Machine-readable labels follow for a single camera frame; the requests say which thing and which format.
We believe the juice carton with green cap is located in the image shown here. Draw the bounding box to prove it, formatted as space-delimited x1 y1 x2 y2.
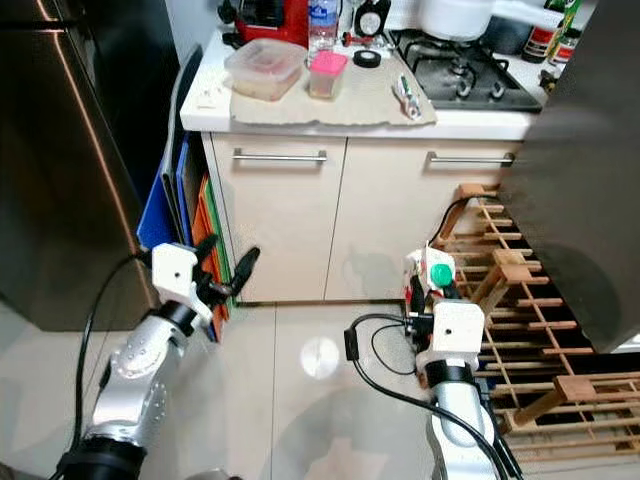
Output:
405 245 461 313

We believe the pink lid food container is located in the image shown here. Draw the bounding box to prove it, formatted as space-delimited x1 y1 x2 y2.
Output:
307 50 349 99

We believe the large dark steel fridge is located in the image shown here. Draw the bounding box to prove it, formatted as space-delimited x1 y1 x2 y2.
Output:
0 0 181 331

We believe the small silver fridge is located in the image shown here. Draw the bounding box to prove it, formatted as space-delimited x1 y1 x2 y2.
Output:
500 0 640 353

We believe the orange cutting board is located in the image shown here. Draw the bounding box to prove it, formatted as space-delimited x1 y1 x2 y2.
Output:
195 175 231 321

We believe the wooden wine rack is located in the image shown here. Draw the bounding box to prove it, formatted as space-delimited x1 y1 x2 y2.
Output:
425 183 640 461

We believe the dark grey cutting board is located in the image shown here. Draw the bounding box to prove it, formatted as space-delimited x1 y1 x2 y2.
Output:
160 45 206 241

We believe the white paper slip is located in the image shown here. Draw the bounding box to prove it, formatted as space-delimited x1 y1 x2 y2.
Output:
198 88 229 109

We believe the clear plastic food container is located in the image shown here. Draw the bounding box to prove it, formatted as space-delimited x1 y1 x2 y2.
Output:
225 38 308 101

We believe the green white tube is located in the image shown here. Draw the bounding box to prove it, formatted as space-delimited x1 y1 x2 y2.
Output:
393 73 426 123

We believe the beige cloth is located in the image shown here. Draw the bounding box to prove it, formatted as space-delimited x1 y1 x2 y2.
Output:
230 55 439 128

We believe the black gas stove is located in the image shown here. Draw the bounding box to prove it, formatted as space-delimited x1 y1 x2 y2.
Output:
390 30 546 113

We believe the red coffee machine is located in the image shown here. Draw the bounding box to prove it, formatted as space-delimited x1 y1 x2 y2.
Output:
218 0 311 49

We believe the clear plastic water bottle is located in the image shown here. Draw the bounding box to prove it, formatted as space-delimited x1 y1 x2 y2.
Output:
305 0 341 53

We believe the small sauce bottle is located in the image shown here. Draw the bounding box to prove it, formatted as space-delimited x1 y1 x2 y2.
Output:
550 25 579 66

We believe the dark bottle with round label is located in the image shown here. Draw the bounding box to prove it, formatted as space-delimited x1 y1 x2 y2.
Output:
353 0 393 41

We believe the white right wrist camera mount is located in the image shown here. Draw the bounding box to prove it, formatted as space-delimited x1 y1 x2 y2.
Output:
418 300 486 373

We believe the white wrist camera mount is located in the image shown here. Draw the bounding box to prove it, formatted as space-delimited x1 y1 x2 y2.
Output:
418 300 486 373
152 243 211 321

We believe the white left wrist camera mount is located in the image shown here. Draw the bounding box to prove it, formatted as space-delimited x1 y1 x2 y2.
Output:
152 243 211 321

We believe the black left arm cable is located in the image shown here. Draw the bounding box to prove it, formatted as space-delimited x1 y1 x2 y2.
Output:
72 250 157 451

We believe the thin black power cable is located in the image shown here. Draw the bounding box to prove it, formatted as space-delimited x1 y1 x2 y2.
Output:
430 195 471 251

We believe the steel cabinet handle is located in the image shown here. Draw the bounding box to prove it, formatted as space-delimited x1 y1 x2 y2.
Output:
232 148 328 166
425 150 521 168

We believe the white pot with handle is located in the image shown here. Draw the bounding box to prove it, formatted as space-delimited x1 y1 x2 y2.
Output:
418 0 576 41

